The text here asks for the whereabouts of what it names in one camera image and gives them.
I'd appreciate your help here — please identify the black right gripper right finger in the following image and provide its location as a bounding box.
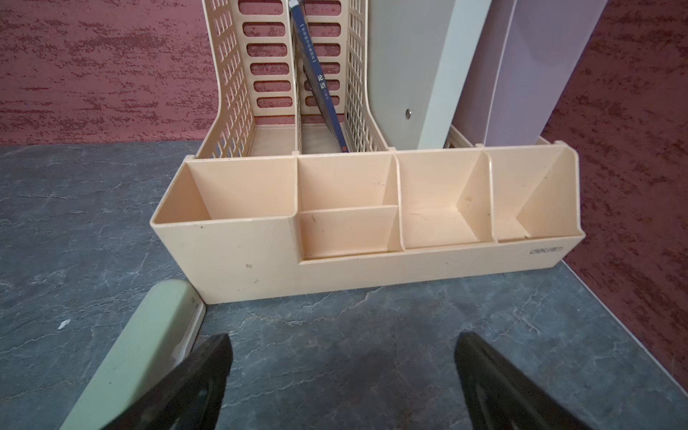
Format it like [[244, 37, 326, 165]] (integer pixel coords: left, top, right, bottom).
[[454, 331, 589, 429]]

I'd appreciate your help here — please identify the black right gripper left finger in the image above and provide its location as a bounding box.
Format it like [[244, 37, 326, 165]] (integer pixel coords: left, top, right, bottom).
[[105, 333, 233, 429]]

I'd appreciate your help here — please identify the pale green stapler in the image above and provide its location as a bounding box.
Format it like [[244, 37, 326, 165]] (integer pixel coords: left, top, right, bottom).
[[61, 279, 206, 429]]

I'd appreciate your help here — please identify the beige plastic desk organizer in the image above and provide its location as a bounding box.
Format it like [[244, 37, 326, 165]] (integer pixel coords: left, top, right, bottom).
[[150, 1, 584, 304]]

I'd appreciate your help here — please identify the lilac file folder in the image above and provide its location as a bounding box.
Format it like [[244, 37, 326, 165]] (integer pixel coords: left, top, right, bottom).
[[453, 0, 607, 147]]

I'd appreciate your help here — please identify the dark blue book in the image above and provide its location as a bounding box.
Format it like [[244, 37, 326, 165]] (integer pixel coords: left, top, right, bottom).
[[288, 0, 349, 152]]

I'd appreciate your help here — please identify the grey-white file folder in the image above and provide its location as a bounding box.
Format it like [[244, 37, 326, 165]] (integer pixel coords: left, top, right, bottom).
[[368, 1, 491, 151]]

